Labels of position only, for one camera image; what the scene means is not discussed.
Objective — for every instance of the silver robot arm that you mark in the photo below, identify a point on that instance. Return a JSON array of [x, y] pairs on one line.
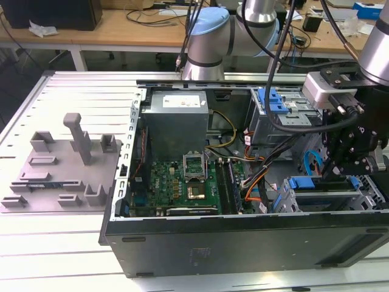
[[209, 45]]

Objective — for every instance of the metal disk bay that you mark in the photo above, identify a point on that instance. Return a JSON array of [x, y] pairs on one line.
[[288, 203]]

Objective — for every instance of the blue drive latch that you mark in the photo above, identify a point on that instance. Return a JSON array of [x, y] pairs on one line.
[[275, 95], [279, 109]]

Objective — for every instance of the clear plastic bag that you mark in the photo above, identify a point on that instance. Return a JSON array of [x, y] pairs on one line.
[[355, 25]]

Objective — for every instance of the metal optical drive cage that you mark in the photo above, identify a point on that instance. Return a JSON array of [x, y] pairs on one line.
[[258, 127]]

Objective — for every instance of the blue cardboard box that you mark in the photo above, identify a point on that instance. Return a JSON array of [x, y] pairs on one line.
[[367, 10]]

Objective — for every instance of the small black box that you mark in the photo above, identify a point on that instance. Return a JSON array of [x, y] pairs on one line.
[[311, 23]]

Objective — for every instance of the white paper sheet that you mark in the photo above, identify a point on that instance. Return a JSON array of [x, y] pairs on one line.
[[299, 15]]

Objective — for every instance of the black PC case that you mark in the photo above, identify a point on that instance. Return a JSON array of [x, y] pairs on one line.
[[243, 243]]

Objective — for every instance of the CPU socket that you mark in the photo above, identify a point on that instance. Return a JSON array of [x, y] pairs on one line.
[[196, 191]]

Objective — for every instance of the silver power supply unit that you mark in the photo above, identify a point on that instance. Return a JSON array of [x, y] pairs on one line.
[[173, 134]]

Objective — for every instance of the black graphics card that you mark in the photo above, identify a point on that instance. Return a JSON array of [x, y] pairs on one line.
[[194, 211]]

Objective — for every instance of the green motherboard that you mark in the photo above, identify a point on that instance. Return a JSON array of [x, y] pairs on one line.
[[164, 182]]

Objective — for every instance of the wooden desk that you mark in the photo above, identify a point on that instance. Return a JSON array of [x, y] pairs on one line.
[[121, 33]]

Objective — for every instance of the grey parts rack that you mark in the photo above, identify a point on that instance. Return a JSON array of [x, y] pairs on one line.
[[60, 194]]

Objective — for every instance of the dark RAM stick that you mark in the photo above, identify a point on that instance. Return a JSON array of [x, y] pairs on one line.
[[45, 185]]

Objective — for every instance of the black computer box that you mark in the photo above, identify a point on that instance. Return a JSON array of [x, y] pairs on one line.
[[51, 15]]

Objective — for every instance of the white crumpled plastic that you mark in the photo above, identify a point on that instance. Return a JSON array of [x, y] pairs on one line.
[[42, 30]]

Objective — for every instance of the small silver camera bracket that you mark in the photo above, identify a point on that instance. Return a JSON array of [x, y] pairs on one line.
[[377, 159]]

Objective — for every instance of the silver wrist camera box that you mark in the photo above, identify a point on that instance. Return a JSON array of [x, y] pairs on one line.
[[316, 91]]

